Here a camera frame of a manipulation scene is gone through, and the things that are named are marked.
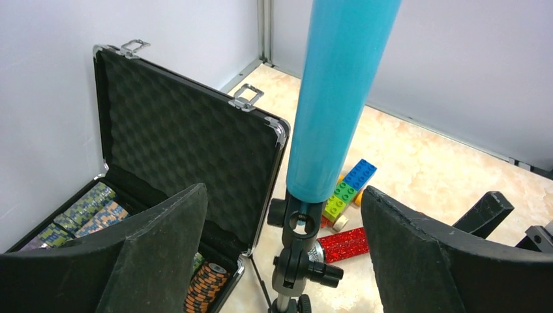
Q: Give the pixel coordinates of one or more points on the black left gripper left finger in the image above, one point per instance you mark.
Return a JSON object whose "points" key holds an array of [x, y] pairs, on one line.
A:
{"points": [[142, 264]]}

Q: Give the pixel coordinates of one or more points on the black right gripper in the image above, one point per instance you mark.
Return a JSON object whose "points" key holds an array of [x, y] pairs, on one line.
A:
{"points": [[490, 211]]}

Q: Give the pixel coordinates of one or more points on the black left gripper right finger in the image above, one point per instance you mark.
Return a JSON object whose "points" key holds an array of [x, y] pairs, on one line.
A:
{"points": [[424, 265]]}

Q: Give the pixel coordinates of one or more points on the black tripod microphone stand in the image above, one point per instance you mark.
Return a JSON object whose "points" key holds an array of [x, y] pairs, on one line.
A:
{"points": [[300, 222]]}

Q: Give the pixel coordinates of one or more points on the cyan toy microphone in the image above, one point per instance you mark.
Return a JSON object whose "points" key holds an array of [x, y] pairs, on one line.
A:
{"points": [[346, 41]]}

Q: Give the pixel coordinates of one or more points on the red glitter microphone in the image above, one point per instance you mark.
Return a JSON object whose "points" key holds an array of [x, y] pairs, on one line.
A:
{"points": [[339, 246]]}

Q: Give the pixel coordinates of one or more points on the colourful toy brick train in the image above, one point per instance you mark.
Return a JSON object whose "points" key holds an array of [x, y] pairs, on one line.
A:
{"points": [[347, 191]]}

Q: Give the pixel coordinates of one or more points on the black aluminium poker chip case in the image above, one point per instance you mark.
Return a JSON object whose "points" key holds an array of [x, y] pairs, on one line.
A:
{"points": [[161, 133]]}

